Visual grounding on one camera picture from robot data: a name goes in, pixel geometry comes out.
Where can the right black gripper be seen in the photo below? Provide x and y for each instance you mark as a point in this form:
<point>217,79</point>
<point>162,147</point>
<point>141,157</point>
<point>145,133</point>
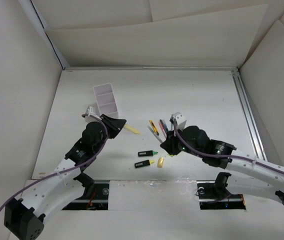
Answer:
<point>169,145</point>

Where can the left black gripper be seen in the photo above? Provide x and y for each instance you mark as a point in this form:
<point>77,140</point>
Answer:
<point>115,125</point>

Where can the black yellow highlighter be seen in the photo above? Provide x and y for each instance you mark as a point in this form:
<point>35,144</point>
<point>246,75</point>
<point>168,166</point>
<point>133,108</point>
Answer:
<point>143,164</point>

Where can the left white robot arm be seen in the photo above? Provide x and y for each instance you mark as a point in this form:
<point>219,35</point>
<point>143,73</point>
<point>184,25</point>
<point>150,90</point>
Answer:
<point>26,214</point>

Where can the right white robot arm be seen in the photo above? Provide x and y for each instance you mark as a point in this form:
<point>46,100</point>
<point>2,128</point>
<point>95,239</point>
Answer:
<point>242,174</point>

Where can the clear green pen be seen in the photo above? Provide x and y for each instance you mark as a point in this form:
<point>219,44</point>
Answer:
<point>156,136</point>

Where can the clear pink pen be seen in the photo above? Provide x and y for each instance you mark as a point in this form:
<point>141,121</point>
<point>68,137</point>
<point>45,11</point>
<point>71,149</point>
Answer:
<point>162,129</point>

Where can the black blue pen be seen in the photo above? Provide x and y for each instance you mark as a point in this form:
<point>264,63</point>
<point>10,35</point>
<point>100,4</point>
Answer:
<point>165,126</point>

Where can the white three-compartment organizer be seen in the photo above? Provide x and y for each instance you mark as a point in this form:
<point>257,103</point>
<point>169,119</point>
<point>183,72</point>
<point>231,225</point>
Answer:
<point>105,100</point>

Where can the yellow utility knife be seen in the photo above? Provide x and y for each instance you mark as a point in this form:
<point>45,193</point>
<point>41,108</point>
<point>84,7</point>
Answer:
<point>154,128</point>

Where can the black green highlighter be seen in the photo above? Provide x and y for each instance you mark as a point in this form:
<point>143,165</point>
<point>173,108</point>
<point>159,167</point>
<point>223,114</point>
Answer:
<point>148,153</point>

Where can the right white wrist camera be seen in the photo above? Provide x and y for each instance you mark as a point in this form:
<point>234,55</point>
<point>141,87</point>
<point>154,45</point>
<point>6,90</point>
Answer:
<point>178,119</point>

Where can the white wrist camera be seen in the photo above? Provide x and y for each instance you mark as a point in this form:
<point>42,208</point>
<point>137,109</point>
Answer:
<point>178,119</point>
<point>90,112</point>

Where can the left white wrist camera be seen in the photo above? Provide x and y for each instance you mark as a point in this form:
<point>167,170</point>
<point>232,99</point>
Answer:
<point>90,112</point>

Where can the aluminium rail right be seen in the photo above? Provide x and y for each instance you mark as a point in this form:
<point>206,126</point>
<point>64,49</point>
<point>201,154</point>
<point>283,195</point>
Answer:
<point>254,134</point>

